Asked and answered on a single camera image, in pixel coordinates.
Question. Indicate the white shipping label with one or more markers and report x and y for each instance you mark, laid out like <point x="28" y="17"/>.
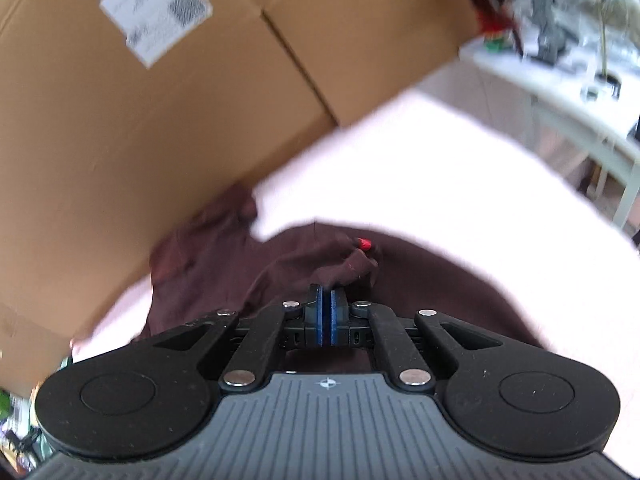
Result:
<point x="156" y="10"/>

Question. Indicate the dark red feather decoration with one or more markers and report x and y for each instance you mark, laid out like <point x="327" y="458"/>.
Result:
<point x="487" y="5"/>

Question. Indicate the cardboard box with clear tape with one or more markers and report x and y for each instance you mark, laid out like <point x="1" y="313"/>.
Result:
<point x="360" y="35"/>

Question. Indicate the clear plastic container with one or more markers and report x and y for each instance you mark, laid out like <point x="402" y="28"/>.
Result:
<point x="575" y="5"/>

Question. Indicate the pink towel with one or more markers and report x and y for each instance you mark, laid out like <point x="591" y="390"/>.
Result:
<point x="425" y="170"/>

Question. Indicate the brown pants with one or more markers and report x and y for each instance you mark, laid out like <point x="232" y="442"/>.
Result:
<point x="280" y="265"/>

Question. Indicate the cardboard box with small label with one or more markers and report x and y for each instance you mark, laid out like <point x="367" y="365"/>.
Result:
<point x="30" y="350"/>

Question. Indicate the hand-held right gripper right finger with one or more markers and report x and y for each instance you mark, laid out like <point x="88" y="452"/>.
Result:
<point x="334" y="325"/>

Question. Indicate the red garment tag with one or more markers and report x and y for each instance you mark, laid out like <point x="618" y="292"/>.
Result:
<point x="363" y="244"/>

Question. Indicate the large cardboard box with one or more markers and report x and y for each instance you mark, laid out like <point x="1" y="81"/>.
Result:
<point x="125" y="150"/>

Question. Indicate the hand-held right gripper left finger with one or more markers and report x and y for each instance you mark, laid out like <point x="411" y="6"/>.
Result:
<point x="320" y="325"/>

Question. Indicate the white side table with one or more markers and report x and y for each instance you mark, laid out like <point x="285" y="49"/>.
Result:
<point x="565" y="110"/>

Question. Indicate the green object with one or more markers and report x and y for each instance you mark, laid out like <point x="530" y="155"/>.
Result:
<point x="6" y="405"/>

